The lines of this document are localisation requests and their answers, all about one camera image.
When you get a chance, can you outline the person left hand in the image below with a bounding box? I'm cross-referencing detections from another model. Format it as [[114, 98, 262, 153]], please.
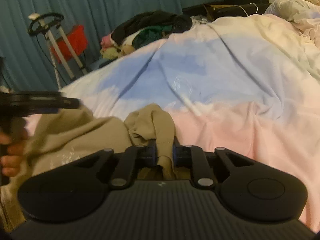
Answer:
[[1, 128, 28, 177]]

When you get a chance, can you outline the white charging cable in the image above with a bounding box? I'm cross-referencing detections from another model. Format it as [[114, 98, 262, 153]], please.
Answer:
[[232, 2, 259, 17]]

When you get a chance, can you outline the black sofa chair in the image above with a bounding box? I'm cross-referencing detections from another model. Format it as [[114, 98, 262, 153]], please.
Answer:
[[183, 0, 271, 20]]

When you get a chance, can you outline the garment steamer stand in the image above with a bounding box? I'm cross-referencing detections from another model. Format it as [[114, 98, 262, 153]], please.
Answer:
[[28, 12, 91, 89]]

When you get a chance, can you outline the brown cardboard box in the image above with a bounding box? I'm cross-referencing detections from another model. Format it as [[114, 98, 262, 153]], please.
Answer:
[[203, 4, 231, 22]]

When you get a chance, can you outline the pile of mixed clothes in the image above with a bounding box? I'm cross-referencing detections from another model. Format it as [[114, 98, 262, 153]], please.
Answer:
[[100, 10, 209, 60]]

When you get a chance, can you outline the red fabric basket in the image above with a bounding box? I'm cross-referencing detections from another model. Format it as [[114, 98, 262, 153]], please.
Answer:
[[54, 24, 88, 68]]

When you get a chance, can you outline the blue curtain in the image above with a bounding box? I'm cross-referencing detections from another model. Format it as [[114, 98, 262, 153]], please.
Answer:
[[1, 0, 221, 90]]

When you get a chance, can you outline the tan brown garment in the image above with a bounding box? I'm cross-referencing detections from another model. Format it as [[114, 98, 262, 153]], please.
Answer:
[[1, 104, 190, 231]]

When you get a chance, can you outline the pastel tie-dye duvet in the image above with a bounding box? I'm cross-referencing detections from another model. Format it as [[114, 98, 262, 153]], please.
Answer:
[[64, 0, 319, 231]]

